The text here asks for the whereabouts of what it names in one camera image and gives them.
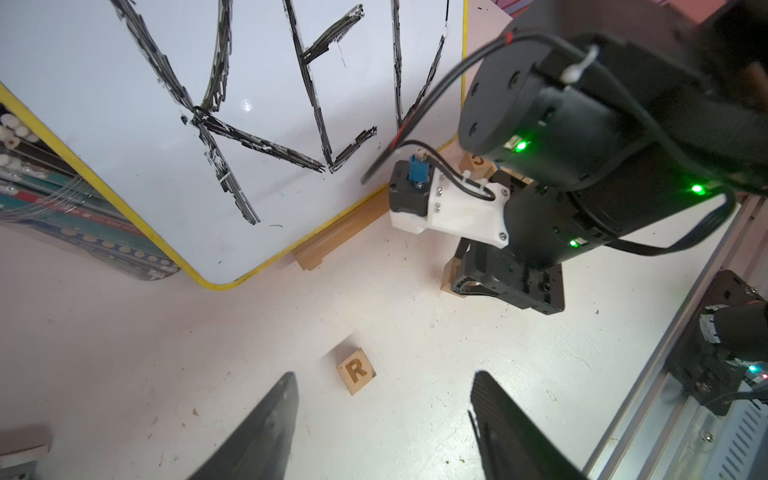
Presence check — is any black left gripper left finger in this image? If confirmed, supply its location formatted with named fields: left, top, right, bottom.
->
left=191, top=372, right=299, bottom=479

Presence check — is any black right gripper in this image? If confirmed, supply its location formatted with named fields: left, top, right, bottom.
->
left=451, top=237, right=565, bottom=315

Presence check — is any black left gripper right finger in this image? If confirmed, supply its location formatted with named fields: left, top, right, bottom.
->
left=471, top=371, right=585, bottom=479

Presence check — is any wooden block letter R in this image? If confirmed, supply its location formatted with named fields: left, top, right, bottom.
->
left=337, top=348, right=377, bottom=395

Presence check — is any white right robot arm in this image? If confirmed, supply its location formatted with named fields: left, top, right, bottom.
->
left=371, top=1, right=767, bottom=315

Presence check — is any wooden whiteboard easel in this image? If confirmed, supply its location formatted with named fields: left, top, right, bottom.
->
left=292, top=185, right=389, bottom=271

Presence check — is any yellow framed whiteboard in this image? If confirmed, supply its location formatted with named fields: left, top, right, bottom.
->
left=1, top=1, right=468, bottom=286

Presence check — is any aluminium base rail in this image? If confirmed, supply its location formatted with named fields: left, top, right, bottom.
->
left=583, top=197, right=767, bottom=479

